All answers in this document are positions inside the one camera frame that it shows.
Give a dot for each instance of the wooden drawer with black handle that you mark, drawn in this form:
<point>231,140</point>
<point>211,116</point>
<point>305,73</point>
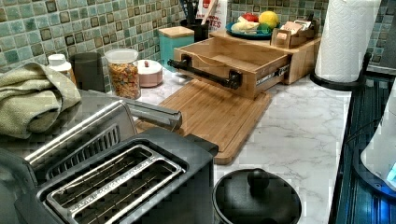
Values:
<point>236,66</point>

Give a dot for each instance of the wooden drawer cabinet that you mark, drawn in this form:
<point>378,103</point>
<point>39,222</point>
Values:
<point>302,61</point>

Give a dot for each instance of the bamboo cutting board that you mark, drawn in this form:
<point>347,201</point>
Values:
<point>218,116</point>

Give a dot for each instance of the pink ceramic lidded bowl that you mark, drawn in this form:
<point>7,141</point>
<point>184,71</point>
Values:
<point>150,73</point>

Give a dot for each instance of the black toaster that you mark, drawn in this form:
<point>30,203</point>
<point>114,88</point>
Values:
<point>155,177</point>

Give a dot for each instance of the teal canister with wooden lid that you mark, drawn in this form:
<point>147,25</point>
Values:
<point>173,37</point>

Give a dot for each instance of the clear jar with cereal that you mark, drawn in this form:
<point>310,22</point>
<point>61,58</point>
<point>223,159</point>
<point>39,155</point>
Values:
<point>123,72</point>

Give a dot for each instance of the black utensil holder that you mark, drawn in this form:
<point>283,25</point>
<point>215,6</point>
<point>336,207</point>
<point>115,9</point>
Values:
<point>200,30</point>

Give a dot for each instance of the pale banana pieces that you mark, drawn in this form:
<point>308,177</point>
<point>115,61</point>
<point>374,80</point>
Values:
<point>243,26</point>

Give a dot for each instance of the black pot lid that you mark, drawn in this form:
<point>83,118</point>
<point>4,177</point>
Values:
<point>254,196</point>

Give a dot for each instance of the blue plate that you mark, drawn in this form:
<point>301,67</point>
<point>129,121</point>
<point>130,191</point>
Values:
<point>258,35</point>

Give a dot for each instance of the white red box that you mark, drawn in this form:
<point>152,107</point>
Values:
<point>217,18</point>

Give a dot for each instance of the red tomato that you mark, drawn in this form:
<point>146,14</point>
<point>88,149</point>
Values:
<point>250,17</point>

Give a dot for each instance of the dark grey canister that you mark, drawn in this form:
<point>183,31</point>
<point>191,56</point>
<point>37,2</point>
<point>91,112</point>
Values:
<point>88,71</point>

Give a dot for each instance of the yellow lemon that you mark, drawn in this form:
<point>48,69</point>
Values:
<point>269,18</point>

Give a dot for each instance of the wooden tea bag box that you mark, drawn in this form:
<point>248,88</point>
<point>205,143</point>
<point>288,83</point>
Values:
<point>294,33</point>

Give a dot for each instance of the white capped bottle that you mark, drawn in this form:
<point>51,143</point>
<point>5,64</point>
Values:
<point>59,63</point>

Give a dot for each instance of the paper towel roll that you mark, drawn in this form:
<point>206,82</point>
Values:
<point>345,38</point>

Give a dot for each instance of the black paper towel holder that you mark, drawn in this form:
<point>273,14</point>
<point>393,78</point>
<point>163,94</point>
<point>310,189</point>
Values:
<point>345,86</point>

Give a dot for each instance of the green folded towel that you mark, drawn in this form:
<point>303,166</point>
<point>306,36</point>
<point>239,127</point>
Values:
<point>32,97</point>

